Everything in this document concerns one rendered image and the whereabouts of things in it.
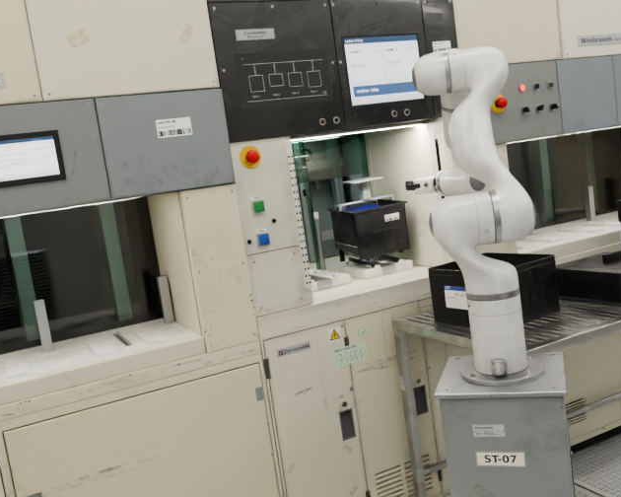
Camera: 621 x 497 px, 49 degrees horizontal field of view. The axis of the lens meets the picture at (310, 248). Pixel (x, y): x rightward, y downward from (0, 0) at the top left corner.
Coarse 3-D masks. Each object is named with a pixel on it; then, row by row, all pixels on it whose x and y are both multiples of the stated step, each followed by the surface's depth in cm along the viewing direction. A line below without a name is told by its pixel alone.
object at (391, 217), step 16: (368, 192) 252; (384, 208) 247; (400, 208) 249; (336, 224) 258; (352, 224) 245; (368, 224) 245; (384, 224) 247; (400, 224) 250; (336, 240) 260; (352, 240) 248; (368, 240) 245; (384, 240) 248; (400, 240) 251; (368, 256) 246; (384, 256) 260
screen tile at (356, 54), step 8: (352, 48) 216; (360, 48) 217; (368, 48) 218; (352, 56) 216; (360, 56) 217; (368, 56) 218; (376, 56) 220; (376, 64) 220; (352, 72) 216; (360, 72) 217; (368, 72) 219; (376, 72) 220; (352, 80) 216; (360, 80) 218; (368, 80) 219; (376, 80) 220
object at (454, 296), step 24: (456, 264) 219; (528, 264) 197; (552, 264) 203; (432, 288) 211; (456, 288) 202; (528, 288) 197; (552, 288) 204; (456, 312) 204; (528, 312) 197; (552, 312) 204
